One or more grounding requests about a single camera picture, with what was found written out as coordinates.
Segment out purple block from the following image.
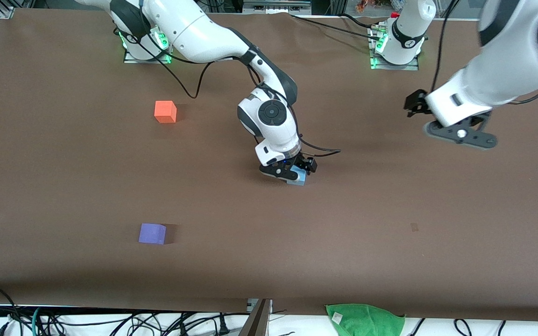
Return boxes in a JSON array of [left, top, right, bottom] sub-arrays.
[[138, 223, 167, 245]]

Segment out green cloth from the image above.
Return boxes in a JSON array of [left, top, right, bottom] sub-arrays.
[[325, 303, 406, 336]]

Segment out orange block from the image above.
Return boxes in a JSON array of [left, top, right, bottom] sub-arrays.
[[154, 100, 177, 124]]

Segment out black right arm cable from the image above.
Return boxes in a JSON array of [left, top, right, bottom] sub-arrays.
[[124, 19, 343, 157]]

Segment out brown table cover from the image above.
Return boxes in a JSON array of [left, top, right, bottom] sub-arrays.
[[0, 8, 538, 322]]

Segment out grey metal bracket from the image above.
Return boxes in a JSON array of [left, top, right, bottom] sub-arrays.
[[239, 299, 273, 336]]

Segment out silver metal frame bar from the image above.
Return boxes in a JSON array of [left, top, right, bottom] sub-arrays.
[[243, 0, 311, 14]]

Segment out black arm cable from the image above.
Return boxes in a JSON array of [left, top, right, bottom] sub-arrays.
[[430, 0, 461, 94], [124, 19, 343, 157]]

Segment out black cable across table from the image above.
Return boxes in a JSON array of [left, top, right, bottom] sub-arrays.
[[290, 13, 382, 41]]

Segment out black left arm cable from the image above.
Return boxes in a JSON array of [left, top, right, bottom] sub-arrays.
[[430, 0, 461, 94]]

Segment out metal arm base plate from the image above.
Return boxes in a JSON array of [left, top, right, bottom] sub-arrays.
[[123, 28, 176, 64], [369, 26, 420, 71]]

